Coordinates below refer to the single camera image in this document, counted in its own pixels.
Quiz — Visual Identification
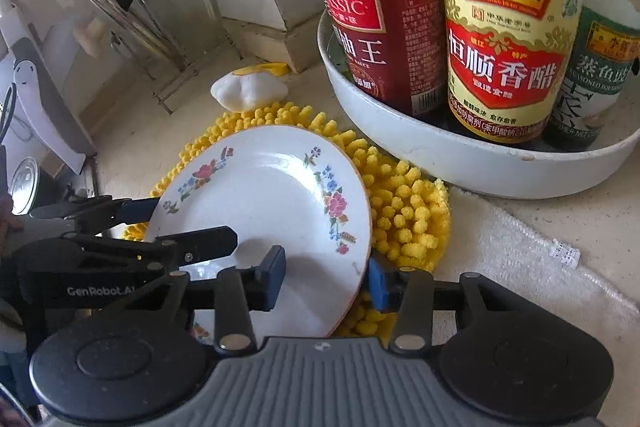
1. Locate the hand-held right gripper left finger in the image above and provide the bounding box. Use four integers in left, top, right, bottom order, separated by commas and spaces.
125, 246, 287, 354

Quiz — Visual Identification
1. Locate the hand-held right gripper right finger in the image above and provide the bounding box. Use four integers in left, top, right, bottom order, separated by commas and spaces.
366, 256, 546, 354

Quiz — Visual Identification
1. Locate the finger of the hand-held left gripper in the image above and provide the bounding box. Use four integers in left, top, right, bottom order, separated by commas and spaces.
60, 227, 239, 269
30, 196, 162, 229

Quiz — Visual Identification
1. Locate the white floral plate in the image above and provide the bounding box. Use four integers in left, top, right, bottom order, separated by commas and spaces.
142, 126, 375, 348

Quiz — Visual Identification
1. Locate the yellow chenille mat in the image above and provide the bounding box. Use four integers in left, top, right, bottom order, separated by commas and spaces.
122, 102, 451, 340

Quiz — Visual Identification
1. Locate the shiny metal knob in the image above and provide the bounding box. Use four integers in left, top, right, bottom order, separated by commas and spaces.
10, 157, 42, 215

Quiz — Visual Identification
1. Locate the white towel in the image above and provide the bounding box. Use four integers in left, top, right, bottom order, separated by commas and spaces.
434, 192, 640, 360

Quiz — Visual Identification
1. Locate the white round tray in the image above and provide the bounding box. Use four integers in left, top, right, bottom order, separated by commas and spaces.
316, 9, 640, 200

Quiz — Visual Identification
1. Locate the white lumpy object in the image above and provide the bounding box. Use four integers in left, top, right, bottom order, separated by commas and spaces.
210, 69, 291, 112

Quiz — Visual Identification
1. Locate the white kitchen appliance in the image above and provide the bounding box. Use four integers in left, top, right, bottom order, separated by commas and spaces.
0, 0, 98, 175

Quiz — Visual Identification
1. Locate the yellow plastic piece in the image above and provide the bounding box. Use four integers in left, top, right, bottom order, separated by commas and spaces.
234, 62, 290, 78

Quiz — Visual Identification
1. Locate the glass pot lid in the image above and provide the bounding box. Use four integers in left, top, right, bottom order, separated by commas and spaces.
49, 0, 188, 70

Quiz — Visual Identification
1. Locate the yellow label vinegar bottle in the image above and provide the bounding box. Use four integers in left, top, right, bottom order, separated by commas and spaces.
432, 0, 593, 152

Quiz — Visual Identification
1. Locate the red label soy sauce bottle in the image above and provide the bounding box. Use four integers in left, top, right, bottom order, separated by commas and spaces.
291, 0, 451, 118

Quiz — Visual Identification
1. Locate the green label sauce bottle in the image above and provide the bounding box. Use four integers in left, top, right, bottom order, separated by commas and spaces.
542, 0, 640, 152

